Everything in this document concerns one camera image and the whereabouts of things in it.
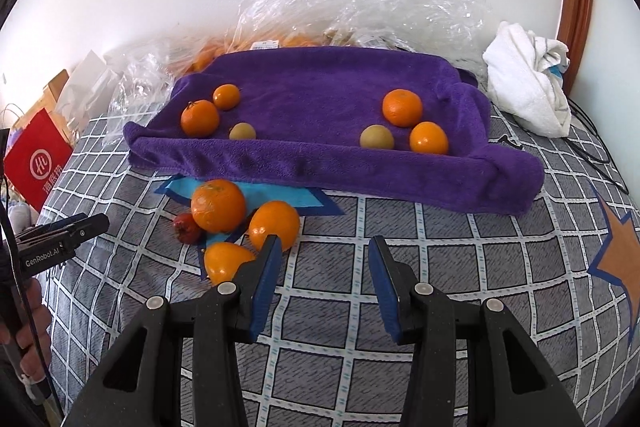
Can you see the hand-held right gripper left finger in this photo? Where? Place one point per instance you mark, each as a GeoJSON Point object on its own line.
{"type": "Point", "coordinates": [262, 287]}

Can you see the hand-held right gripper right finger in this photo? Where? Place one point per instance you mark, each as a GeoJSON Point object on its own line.
{"type": "Point", "coordinates": [387, 287]}

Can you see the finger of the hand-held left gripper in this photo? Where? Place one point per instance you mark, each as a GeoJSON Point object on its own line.
{"type": "Point", "coordinates": [55, 226]}
{"type": "Point", "coordinates": [85, 228]}

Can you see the small brownish round fruit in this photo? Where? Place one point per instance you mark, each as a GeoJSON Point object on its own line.
{"type": "Point", "coordinates": [242, 132]}

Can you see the small orange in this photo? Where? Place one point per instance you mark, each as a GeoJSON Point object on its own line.
{"type": "Point", "coordinates": [226, 97]}

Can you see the person's left hand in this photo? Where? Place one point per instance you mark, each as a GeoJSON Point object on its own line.
{"type": "Point", "coordinates": [37, 332]}

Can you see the red paper bag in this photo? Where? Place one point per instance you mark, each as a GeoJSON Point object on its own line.
{"type": "Point", "coordinates": [37, 162]}

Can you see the grey checkered bed sheet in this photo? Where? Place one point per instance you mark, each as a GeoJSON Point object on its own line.
{"type": "Point", "coordinates": [350, 357]}

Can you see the large orange with stem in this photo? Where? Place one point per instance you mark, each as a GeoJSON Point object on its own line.
{"type": "Point", "coordinates": [218, 205]}

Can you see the small red fruit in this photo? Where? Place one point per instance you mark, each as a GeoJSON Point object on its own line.
{"type": "Point", "coordinates": [186, 227]}

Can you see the purple towel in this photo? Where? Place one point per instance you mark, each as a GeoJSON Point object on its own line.
{"type": "Point", "coordinates": [320, 167]}

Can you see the cardboard box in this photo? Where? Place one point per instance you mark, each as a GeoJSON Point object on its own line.
{"type": "Point", "coordinates": [55, 87]}

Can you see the white paper bag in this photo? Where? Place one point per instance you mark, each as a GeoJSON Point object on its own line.
{"type": "Point", "coordinates": [92, 74]}

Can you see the small clear plastic bag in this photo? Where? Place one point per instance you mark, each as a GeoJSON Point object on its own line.
{"type": "Point", "coordinates": [135, 79]}

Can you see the black clip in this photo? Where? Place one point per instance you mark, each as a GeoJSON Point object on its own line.
{"type": "Point", "coordinates": [510, 142]}

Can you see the clear plastic bag of oranges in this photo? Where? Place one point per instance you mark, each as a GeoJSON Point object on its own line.
{"type": "Point", "coordinates": [220, 49]}

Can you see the white towel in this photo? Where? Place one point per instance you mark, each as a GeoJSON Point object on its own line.
{"type": "Point", "coordinates": [525, 77]}

